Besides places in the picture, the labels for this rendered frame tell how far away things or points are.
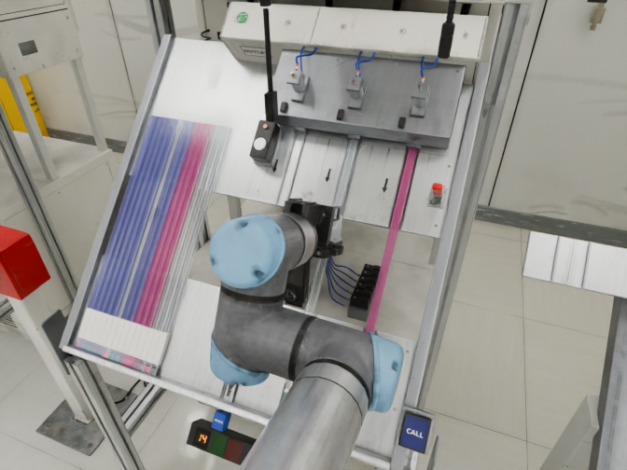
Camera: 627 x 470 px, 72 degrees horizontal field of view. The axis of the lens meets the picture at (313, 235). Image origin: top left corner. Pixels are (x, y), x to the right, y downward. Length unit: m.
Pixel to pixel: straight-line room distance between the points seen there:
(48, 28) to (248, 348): 1.58
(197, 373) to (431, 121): 0.62
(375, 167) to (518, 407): 1.24
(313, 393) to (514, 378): 1.55
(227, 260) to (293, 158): 0.43
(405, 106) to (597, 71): 1.72
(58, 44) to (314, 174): 1.30
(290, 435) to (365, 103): 0.59
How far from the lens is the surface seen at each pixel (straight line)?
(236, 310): 0.48
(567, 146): 2.54
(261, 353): 0.48
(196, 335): 0.87
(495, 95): 0.92
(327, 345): 0.46
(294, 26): 0.90
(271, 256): 0.44
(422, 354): 0.75
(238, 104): 0.95
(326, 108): 0.81
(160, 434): 1.70
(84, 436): 1.78
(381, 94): 0.80
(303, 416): 0.38
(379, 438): 0.78
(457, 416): 1.73
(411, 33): 0.84
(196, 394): 0.85
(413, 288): 1.20
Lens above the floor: 1.42
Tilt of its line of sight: 36 degrees down
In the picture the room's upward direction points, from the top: straight up
